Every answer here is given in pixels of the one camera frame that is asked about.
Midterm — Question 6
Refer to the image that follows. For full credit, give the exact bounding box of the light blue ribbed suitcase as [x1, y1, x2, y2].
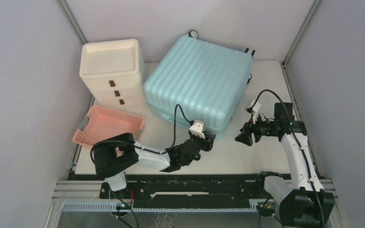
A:
[144, 31, 255, 140]

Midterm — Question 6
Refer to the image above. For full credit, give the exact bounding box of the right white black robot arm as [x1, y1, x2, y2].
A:
[235, 101, 335, 228]

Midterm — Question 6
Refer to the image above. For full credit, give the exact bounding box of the black mounting rail base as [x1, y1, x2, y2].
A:
[55, 174, 266, 208]

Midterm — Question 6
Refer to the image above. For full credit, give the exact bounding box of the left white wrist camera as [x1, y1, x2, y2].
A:
[189, 120, 205, 139]

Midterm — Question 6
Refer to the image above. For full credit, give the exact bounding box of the white slotted cable duct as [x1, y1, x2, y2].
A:
[62, 202, 258, 212]

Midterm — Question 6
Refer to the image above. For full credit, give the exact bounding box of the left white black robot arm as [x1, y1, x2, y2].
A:
[90, 131, 216, 198]

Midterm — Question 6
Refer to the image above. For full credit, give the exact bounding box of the white three-drawer storage cabinet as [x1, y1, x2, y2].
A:
[79, 39, 147, 108]

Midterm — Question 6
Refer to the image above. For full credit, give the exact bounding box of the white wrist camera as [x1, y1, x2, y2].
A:
[189, 120, 205, 139]
[245, 100, 261, 124]

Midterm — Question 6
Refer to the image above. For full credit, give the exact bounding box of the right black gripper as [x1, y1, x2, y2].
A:
[235, 112, 278, 146]

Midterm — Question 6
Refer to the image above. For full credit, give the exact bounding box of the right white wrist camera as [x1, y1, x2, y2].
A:
[245, 100, 261, 124]

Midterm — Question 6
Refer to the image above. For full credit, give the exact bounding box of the pink perforated plastic basket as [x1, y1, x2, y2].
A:
[72, 105, 145, 149]

